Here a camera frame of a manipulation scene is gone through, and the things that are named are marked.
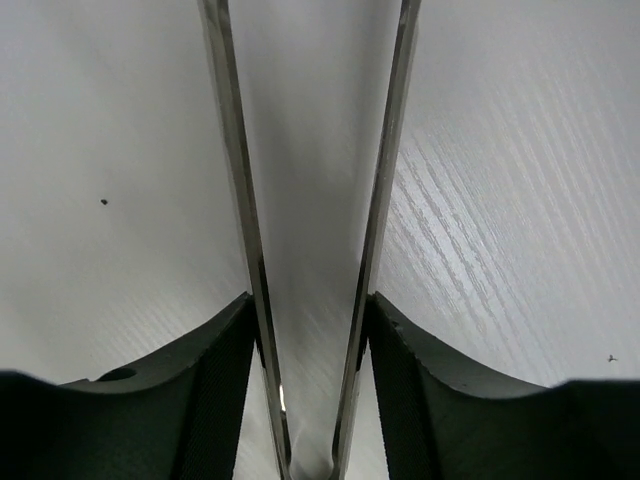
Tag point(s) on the metal tongs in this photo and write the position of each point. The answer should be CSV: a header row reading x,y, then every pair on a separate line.
x,y
311,98

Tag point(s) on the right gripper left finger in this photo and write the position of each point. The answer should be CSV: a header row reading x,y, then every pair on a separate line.
x,y
173,414

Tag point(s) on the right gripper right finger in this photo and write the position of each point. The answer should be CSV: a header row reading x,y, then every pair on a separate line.
x,y
444,415

